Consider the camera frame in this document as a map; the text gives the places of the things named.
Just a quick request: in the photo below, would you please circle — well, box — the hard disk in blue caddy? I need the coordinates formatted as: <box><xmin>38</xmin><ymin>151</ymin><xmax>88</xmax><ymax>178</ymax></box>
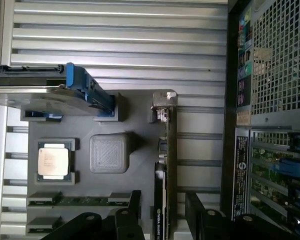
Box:
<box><xmin>0</xmin><ymin>62</ymin><xmax>115</xmax><ymax>117</ymax></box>

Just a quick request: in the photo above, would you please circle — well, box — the white label with black print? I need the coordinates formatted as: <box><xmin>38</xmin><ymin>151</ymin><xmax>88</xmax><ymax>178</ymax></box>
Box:
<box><xmin>235</xmin><ymin>134</ymin><xmax>249</xmax><ymax>222</ymax></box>

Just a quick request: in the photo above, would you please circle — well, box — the graphics card with metal bracket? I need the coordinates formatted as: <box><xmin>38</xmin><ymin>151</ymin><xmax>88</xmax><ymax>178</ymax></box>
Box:
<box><xmin>150</xmin><ymin>91</ymin><xmax>178</xmax><ymax>240</ymax></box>

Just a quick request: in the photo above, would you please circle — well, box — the blue expansion card latch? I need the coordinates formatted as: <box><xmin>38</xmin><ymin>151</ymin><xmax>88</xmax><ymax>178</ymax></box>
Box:
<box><xmin>274</xmin><ymin>158</ymin><xmax>300</xmax><ymax>179</ymax></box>

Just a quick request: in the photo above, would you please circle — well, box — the grey parts rack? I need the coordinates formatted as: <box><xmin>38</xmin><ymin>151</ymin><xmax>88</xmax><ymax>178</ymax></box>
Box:
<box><xmin>20</xmin><ymin>89</ymin><xmax>179</xmax><ymax>240</ymax></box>

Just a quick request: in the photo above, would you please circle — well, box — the black PC case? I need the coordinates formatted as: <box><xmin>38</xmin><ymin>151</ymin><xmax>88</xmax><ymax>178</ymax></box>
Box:
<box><xmin>221</xmin><ymin>0</ymin><xmax>300</xmax><ymax>240</ymax></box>

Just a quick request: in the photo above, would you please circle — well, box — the silver CPU chip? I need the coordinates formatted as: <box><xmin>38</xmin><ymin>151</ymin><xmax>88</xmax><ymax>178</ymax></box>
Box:
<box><xmin>38</xmin><ymin>146</ymin><xmax>69</xmax><ymax>177</ymax></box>

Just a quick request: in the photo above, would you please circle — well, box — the grey square rack block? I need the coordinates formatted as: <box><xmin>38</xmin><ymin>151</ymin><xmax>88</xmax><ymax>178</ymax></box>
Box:
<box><xmin>89</xmin><ymin>133</ymin><xmax>134</xmax><ymax>174</ymax></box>

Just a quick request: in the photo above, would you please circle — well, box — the green RAM stick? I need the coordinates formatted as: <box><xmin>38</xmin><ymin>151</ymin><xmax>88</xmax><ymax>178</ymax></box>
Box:
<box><xmin>55</xmin><ymin>196</ymin><xmax>111</xmax><ymax>206</ymax></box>

